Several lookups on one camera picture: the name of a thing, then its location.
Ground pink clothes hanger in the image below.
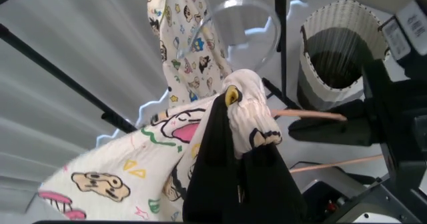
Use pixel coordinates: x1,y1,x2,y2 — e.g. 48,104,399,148
175,0,385,175

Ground white curtain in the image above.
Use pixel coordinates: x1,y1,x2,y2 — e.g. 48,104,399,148
0,0,321,215

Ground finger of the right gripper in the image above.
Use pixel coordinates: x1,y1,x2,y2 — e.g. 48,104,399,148
288,118,383,148
328,98,368,119

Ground black clothes rack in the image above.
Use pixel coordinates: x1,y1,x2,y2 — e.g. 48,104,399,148
0,0,303,135

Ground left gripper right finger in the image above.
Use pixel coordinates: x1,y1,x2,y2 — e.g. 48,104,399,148
241,143,308,223

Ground white laundry basket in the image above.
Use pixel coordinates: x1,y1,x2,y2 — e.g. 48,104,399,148
296,0,390,112

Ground cream printed garment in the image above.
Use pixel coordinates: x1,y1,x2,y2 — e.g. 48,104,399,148
146,0,234,109
36,68,284,223

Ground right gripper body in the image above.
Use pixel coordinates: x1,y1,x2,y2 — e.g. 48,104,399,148
361,59,427,193

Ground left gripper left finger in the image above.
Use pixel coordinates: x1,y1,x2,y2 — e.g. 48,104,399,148
181,93,242,223

